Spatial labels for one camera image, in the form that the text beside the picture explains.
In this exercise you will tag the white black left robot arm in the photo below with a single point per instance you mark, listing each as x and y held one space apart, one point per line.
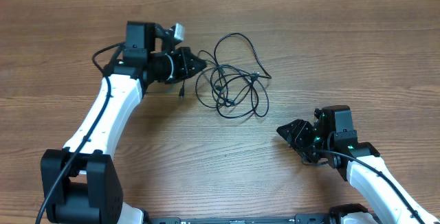
80 182

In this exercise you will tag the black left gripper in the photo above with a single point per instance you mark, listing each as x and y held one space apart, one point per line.
183 56

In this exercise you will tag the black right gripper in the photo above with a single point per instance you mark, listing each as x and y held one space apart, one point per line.
299 130

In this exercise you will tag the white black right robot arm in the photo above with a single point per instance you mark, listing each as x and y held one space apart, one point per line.
365 170

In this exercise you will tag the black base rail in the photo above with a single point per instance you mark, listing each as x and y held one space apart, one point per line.
296 219

